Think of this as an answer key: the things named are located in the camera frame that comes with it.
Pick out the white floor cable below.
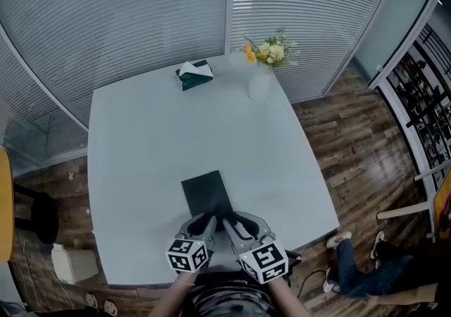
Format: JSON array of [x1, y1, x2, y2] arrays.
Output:
[[20, 237, 71, 288]]

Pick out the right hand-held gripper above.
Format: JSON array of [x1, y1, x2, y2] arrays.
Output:
[[221, 210, 289, 285]]

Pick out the frosted glass door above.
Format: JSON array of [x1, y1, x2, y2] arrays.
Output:
[[354, 0, 445, 80]]

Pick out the person's dark clothing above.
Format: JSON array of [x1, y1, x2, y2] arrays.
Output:
[[190, 271, 279, 317]]

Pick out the white wooden bar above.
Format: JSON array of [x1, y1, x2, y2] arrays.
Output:
[[376, 201, 434, 220]]

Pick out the white trash bin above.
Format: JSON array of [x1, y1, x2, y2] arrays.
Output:
[[51, 243, 99, 285]]

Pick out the orange painted board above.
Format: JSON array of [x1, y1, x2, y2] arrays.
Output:
[[433, 169, 451, 239]]

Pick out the black floor cable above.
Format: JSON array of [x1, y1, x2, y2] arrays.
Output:
[[297, 269, 330, 301]]

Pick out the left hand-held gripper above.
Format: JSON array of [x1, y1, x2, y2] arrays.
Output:
[[164, 212, 220, 275]]

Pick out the white vase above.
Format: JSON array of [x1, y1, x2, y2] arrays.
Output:
[[248, 61, 274, 101]]

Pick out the black notebook with white pages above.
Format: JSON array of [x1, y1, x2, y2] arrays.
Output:
[[180, 169, 234, 221]]

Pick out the person's right forearm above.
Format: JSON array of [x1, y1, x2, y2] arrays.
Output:
[[267, 276, 313, 317]]

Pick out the person's left forearm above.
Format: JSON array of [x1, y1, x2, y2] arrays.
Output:
[[147, 269, 198, 317]]

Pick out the yellow and white flowers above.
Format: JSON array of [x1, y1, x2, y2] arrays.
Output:
[[242, 27, 300, 69]]

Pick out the black round table base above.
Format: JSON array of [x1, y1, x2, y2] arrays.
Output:
[[13, 183, 59, 244]]

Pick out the black metal railing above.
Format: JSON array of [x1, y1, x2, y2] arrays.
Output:
[[385, 25, 451, 182]]

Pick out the green tissue box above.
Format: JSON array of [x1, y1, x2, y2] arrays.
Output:
[[175, 59, 214, 92]]

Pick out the round wooden side table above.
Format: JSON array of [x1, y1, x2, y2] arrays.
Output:
[[0, 148, 15, 263]]

